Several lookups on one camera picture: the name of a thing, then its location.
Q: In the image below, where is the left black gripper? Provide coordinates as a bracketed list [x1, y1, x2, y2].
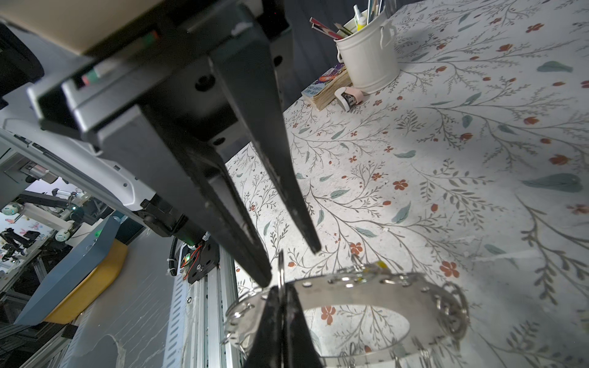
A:
[29, 1, 322, 287]

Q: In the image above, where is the large metal ring with keyrings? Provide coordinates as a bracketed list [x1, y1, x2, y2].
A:
[222, 250, 471, 368]

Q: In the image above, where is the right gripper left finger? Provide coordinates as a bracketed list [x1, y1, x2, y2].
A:
[244, 287, 283, 368]

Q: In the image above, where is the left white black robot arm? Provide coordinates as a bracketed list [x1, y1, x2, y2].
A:
[1, 1, 321, 286]

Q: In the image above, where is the white pen cup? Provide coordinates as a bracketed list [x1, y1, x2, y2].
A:
[335, 13, 400, 94]

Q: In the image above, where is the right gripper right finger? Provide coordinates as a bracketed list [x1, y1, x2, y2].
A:
[282, 284, 323, 368]

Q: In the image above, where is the colourful paperback book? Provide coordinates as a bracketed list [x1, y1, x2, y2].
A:
[302, 63, 351, 110]

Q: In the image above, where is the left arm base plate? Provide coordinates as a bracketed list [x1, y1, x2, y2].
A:
[180, 239, 220, 285]

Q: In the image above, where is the blue yellow tray outside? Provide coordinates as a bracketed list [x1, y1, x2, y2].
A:
[14, 216, 128, 326]

